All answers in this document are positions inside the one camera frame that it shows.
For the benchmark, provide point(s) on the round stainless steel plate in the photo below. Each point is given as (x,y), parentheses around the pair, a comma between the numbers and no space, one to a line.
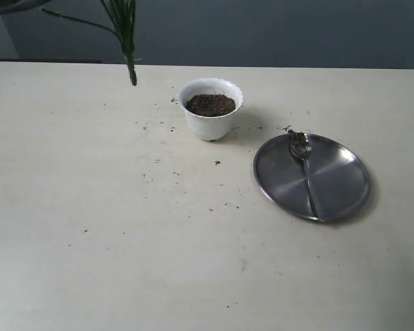
(340,179)

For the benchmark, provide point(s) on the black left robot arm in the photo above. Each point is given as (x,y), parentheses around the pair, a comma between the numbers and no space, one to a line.
(15,6)

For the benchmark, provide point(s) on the dark soil in pot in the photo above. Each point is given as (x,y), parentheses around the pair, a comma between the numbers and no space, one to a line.
(210,105)

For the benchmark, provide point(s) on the clump of soil on spork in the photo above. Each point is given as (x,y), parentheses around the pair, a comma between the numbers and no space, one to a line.
(298,139)

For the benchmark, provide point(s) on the red artificial anthurium flower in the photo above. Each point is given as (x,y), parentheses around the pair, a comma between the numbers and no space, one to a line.
(122,15)

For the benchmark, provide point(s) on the white plastic flower pot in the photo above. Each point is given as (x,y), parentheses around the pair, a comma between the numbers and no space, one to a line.
(210,128)

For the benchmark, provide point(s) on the stainless steel spork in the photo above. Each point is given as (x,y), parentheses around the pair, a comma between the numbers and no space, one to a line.
(304,154)

